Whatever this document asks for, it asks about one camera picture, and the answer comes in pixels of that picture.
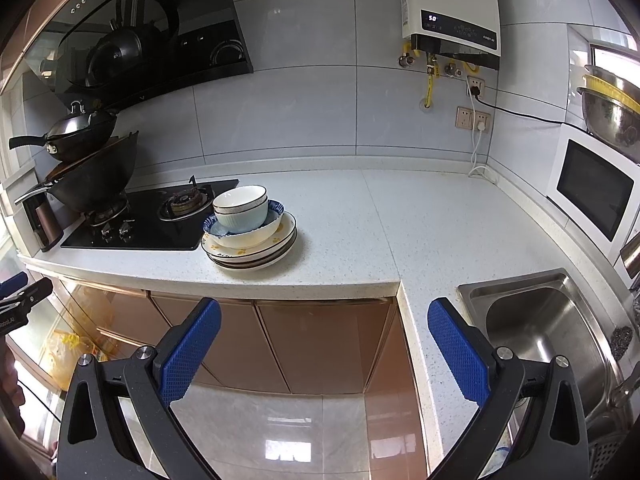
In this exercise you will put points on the black glass range hood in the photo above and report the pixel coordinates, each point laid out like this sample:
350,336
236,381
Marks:
150,35

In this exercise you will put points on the person's left hand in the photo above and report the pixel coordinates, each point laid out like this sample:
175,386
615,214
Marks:
9,390

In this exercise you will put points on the gas burner with trivet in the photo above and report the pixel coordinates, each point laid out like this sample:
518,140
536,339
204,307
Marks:
110,212
182,205

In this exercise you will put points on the brass pipe fittings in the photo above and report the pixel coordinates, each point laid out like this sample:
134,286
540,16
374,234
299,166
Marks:
435,60

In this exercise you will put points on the white plate with yellow bears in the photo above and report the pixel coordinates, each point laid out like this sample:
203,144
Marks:
245,267
270,238

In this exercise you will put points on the yellow plastic basin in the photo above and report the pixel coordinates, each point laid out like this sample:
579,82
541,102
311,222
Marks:
607,89

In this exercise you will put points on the white microwave oven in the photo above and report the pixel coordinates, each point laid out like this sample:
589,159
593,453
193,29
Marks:
595,195

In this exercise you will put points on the brown countertop container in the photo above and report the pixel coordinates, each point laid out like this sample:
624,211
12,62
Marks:
47,220

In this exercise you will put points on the metal basins on microwave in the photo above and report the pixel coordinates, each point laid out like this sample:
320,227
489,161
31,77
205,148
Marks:
612,122

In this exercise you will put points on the black glass gas stove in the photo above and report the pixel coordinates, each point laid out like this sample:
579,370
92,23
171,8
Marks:
145,235

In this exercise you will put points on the grey sink strainer basket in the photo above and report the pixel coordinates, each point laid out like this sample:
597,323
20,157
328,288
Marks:
607,452

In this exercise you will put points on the yellow plastic bag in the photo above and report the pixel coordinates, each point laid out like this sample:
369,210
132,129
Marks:
65,360

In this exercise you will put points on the beige wall outlet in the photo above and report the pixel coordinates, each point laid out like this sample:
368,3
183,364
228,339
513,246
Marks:
464,118
482,121

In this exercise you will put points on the small black lidded wok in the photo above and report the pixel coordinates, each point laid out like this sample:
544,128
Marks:
75,135

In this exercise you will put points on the wooden wok lid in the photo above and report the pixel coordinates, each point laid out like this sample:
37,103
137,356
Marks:
114,143

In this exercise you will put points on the white wall outlet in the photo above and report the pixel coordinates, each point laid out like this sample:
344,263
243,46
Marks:
475,86

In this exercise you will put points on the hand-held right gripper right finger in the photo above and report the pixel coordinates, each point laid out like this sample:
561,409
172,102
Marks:
457,355

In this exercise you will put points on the window frame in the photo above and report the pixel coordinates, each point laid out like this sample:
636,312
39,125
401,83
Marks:
617,55

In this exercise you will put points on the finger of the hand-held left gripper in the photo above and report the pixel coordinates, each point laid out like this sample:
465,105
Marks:
12,284
30,296

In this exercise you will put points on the brown base cabinet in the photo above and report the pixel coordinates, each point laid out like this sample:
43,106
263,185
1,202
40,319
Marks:
310,345

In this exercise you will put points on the blue patterned bowl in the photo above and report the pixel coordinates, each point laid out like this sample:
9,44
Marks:
276,210

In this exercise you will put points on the stainless steel sink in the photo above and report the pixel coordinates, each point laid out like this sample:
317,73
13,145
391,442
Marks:
545,340

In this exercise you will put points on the silver stove knob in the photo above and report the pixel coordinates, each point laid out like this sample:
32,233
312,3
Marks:
108,230
126,228

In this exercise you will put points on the dark scouring pad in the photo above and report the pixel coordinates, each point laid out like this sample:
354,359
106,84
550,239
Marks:
621,342

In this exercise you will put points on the large black wok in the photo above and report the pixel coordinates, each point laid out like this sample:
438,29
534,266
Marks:
95,180

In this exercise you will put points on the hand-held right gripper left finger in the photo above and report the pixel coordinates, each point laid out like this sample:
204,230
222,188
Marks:
190,355

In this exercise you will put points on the steel basin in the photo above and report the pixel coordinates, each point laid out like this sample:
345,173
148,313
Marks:
612,74

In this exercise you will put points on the white bowl with dark rim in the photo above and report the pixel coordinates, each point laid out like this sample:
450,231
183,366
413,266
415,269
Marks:
240,200

